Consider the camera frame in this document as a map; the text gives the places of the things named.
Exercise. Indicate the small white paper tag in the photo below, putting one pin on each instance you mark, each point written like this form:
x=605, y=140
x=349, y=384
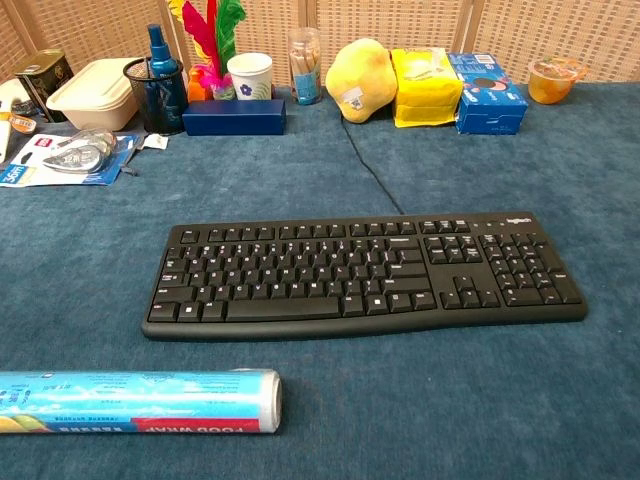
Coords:
x=155, y=142

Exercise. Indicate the woven rattan folding screen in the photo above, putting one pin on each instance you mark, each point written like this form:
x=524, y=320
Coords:
x=400, y=25

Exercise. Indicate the black mesh pen holder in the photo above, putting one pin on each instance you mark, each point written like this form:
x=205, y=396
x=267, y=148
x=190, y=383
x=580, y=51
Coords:
x=162, y=107

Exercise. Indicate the black Logitech keyboard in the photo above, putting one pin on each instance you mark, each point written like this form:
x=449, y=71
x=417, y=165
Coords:
x=300, y=320

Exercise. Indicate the blue spray bottle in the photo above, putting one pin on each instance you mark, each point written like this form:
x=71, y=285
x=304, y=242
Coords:
x=161, y=52

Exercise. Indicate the colourful feather shuttlecock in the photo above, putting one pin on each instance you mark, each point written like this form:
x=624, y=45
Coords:
x=217, y=45

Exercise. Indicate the small orange box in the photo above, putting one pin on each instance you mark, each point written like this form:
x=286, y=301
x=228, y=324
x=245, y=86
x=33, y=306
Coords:
x=196, y=90

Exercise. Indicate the correction tape blister pack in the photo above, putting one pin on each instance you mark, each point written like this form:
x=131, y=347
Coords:
x=60, y=162

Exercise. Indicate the clear tube of biscuit sticks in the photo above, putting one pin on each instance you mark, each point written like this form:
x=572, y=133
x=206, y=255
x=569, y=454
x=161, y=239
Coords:
x=305, y=75

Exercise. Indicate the yellow plush toy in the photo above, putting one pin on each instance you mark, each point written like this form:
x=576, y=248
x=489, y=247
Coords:
x=360, y=75

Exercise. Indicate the orange jelly fruit cup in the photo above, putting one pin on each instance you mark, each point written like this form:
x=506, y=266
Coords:
x=550, y=85

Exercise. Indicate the blue fuzzy table cover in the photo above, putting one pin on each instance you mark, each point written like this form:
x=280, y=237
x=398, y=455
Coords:
x=350, y=400

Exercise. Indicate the dark blue rectangular box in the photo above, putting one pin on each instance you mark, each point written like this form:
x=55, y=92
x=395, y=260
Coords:
x=232, y=119

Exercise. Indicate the green and gold tin can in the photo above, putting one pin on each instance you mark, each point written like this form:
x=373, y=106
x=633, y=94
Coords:
x=42, y=75

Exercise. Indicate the beige lidded lunch box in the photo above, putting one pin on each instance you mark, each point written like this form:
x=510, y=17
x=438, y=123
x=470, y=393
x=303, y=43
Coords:
x=95, y=97

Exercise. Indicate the blue Oreo cookie box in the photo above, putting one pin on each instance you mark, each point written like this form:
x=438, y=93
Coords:
x=492, y=107

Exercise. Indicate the yellow cake snack package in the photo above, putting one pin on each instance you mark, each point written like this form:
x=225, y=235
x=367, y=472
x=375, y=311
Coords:
x=425, y=95

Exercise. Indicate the white paper cup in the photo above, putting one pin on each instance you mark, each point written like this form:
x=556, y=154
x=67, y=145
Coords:
x=250, y=77

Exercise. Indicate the blue food wrap roll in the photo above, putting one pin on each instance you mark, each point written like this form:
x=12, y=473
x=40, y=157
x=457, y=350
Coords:
x=150, y=400

